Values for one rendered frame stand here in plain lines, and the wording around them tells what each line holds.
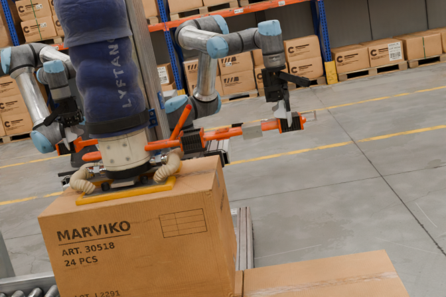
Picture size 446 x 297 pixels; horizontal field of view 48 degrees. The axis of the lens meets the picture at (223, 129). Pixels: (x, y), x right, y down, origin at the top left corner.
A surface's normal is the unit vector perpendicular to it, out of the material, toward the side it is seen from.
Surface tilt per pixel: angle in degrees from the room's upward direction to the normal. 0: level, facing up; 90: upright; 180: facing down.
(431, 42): 91
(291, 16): 90
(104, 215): 89
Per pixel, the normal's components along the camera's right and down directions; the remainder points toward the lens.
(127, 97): 0.66, -0.24
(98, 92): -0.21, 0.03
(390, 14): -0.04, 0.25
